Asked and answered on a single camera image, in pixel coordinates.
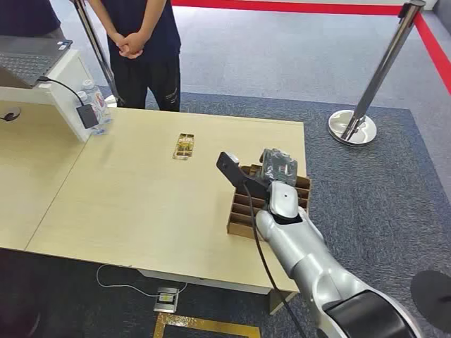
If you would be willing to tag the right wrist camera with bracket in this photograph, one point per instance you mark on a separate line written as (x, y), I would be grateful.
(233, 173)

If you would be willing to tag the metal floor socket box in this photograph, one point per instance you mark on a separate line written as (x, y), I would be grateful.
(165, 300)

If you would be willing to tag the red barrier belt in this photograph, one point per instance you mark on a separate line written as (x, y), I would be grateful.
(435, 51)

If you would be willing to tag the grey laptop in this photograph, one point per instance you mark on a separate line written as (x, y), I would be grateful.
(28, 58)

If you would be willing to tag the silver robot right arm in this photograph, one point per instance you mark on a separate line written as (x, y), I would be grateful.
(307, 261)

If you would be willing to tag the white desk frame rail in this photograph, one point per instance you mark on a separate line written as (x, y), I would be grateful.
(211, 281)

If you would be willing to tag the person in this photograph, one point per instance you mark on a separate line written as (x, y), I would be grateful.
(24, 16)
(148, 79)

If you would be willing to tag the black round disc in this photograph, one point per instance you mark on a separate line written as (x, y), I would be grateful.
(431, 298)

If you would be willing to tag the clear plastic water bottle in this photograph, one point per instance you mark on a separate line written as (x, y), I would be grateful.
(100, 109)
(81, 96)

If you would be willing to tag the person's left hand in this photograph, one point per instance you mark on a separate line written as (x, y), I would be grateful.
(138, 43)

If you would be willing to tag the black power adapter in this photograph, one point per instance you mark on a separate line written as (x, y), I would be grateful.
(87, 116)

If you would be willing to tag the wooden desk leg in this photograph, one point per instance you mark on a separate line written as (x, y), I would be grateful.
(278, 301)

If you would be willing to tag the person's right forearm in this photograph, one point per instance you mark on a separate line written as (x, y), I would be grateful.
(103, 21)

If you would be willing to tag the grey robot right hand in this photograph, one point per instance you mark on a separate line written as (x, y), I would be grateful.
(283, 200)

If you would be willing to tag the white desk riser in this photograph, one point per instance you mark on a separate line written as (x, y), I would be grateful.
(66, 100)

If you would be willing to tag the cardboard divider box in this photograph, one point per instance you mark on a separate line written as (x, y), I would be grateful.
(243, 214)

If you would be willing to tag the yellow floor tape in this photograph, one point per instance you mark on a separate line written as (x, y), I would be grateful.
(197, 322)

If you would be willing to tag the chrome stanchion post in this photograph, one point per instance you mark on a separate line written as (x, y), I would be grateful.
(95, 46)
(380, 65)

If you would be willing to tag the person's left forearm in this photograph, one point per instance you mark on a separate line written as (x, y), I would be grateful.
(153, 18)

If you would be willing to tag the person's right hand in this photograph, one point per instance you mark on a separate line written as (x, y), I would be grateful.
(122, 46)

